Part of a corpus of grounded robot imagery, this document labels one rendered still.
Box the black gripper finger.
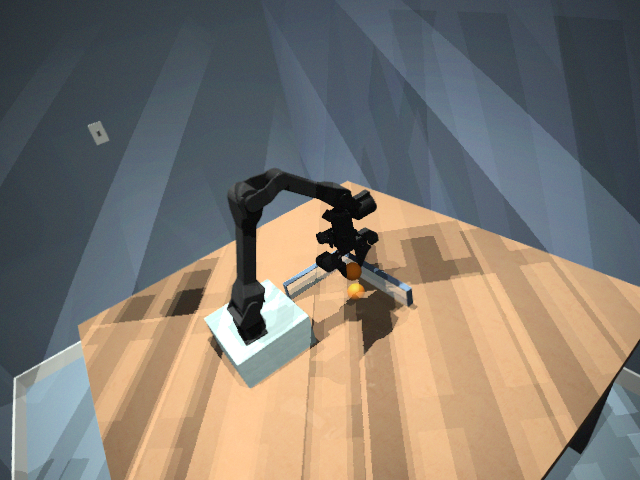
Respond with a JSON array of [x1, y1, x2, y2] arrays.
[[336, 261, 347, 278], [354, 244, 371, 267]]

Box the low clear corner walls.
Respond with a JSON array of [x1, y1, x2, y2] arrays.
[[282, 252, 413, 306]]

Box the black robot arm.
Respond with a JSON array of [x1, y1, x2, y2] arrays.
[[226, 168, 377, 346]]

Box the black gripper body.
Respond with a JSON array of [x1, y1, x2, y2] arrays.
[[315, 226, 379, 272]]

